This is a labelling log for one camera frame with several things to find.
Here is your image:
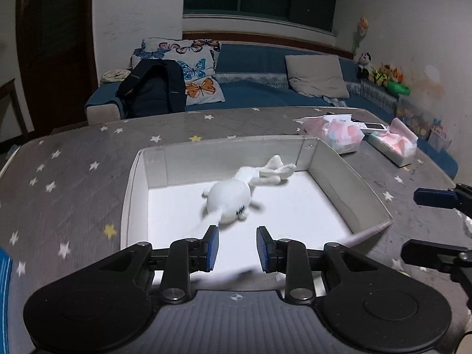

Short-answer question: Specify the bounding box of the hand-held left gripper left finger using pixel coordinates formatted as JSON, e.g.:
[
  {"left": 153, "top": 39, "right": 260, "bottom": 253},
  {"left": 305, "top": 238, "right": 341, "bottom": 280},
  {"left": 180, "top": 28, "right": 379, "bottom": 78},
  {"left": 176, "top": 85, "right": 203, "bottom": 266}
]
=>
[{"left": 99, "top": 225, "right": 221, "bottom": 305}]

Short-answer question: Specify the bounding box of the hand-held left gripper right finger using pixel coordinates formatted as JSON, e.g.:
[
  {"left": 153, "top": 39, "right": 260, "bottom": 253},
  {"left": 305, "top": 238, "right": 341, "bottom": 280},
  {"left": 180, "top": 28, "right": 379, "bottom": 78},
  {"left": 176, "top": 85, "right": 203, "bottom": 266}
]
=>
[{"left": 256, "top": 226, "right": 374, "bottom": 302}]

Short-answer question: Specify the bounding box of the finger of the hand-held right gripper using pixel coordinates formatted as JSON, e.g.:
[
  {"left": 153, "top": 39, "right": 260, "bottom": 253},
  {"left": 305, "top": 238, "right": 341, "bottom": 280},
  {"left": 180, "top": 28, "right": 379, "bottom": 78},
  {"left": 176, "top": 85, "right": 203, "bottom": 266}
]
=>
[
  {"left": 400, "top": 239, "right": 472, "bottom": 285},
  {"left": 413, "top": 183, "right": 472, "bottom": 218}
]

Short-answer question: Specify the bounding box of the cardboard box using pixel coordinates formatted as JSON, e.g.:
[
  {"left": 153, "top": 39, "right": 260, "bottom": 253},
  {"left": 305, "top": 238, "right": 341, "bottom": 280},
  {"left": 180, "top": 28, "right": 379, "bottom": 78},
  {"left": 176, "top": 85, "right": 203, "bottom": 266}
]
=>
[{"left": 120, "top": 135, "right": 394, "bottom": 263}]

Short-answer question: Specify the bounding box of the white rabbit plush toy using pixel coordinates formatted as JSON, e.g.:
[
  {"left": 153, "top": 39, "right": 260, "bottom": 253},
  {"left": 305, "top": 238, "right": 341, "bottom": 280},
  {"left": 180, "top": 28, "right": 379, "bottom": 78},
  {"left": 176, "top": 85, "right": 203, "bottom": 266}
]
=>
[{"left": 201, "top": 155, "right": 298, "bottom": 229}]

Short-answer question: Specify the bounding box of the pink tissue pack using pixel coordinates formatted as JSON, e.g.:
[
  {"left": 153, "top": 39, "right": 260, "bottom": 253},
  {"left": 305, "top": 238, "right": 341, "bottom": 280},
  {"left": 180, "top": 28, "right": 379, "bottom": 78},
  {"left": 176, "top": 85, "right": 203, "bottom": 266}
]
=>
[
  {"left": 296, "top": 114, "right": 366, "bottom": 155},
  {"left": 367, "top": 117, "right": 419, "bottom": 167}
]

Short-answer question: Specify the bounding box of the colourful printed board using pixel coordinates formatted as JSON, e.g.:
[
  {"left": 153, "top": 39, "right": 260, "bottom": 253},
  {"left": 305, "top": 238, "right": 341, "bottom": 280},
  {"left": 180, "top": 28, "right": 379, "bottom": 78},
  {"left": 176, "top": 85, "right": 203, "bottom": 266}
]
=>
[{"left": 396, "top": 97, "right": 453, "bottom": 152}]

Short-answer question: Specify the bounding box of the white remote control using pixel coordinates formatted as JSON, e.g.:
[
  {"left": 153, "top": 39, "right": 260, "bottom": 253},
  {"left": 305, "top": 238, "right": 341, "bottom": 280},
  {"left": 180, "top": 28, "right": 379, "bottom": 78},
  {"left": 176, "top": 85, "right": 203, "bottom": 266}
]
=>
[{"left": 351, "top": 119, "right": 386, "bottom": 134}]

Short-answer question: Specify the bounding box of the green plush toy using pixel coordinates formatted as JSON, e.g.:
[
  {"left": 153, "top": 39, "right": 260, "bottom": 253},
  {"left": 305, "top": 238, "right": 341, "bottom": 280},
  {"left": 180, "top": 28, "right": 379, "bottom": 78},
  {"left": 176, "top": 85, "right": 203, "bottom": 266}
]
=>
[{"left": 385, "top": 80, "right": 411, "bottom": 96}]

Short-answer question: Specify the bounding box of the yellow plush toy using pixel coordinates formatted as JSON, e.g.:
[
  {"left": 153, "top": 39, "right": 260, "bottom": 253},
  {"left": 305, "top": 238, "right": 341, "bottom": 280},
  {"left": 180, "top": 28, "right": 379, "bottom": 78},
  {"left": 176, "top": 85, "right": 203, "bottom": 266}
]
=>
[{"left": 372, "top": 63, "right": 394, "bottom": 86}]

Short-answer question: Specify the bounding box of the panda plush toy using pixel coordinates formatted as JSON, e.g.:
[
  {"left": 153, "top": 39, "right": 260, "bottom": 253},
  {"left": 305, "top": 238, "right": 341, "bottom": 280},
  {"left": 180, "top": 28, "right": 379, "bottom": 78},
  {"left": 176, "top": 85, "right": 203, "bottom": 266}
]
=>
[{"left": 355, "top": 52, "right": 374, "bottom": 79}]

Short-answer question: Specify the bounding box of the grey star-print tablecloth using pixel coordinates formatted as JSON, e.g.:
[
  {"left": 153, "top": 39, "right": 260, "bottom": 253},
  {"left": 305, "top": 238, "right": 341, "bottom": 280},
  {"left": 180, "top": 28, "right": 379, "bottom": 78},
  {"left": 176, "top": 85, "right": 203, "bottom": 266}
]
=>
[{"left": 0, "top": 106, "right": 460, "bottom": 354}]

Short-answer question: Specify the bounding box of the blue sofa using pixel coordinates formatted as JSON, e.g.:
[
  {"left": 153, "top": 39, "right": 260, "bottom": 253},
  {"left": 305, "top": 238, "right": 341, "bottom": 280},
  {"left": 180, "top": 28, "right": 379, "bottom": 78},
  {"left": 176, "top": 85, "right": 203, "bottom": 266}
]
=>
[{"left": 86, "top": 40, "right": 460, "bottom": 178}]

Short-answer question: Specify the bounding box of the butterfly print pillow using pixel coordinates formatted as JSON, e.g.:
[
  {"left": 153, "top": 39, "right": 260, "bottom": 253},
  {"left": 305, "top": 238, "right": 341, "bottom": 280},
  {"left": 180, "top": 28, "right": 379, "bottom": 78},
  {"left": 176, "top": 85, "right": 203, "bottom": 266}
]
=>
[{"left": 131, "top": 37, "right": 226, "bottom": 107}]

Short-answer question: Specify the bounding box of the grey pillow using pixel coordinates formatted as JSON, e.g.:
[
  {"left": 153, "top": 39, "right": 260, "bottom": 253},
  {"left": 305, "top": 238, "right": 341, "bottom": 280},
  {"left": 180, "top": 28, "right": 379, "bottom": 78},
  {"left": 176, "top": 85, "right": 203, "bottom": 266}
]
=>
[{"left": 285, "top": 55, "right": 350, "bottom": 99}]

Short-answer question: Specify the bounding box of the dark backpack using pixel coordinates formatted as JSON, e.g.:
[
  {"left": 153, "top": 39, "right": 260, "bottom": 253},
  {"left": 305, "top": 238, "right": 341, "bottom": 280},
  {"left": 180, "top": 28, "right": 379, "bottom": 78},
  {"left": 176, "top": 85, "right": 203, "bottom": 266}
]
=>
[{"left": 115, "top": 59, "right": 186, "bottom": 120}]

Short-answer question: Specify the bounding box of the beige cloth bundle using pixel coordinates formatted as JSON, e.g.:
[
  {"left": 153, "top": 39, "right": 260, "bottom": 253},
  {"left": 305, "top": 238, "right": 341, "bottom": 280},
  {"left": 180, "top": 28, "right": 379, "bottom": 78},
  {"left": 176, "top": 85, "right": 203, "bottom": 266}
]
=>
[{"left": 101, "top": 68, "right": 132, "bottom": 84}]

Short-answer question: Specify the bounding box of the blue box with yellow dots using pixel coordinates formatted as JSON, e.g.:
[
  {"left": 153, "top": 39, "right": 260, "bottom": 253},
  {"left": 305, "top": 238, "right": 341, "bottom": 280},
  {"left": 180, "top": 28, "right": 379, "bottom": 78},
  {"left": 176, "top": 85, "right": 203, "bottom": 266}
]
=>
[{"left": 0, "top": 248, "right": 14, "bottom": 304}]

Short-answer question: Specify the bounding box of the wooden chair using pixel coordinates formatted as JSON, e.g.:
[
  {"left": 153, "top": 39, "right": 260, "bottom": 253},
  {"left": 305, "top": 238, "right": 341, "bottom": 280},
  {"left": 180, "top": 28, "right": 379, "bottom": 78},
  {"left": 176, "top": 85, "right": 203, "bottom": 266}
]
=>
[{"left": 0, "top": 78, "right": 29, "bottom": 145}]

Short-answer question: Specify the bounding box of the brown wooden door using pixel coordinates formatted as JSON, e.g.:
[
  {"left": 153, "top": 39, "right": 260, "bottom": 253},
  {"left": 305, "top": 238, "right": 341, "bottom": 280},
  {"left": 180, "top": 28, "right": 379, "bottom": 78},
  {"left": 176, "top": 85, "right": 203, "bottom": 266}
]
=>
[{"left": 16, "top": 0, "right": 99, "bottom": 134}]

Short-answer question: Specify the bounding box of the paper flower wall decoration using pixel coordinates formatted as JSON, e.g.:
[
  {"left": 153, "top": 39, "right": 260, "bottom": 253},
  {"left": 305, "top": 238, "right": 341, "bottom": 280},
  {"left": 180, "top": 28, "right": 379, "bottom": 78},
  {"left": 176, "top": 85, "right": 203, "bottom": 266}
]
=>
[{"left": 353, "top": 16, "right": 370, "bottom": 51}]

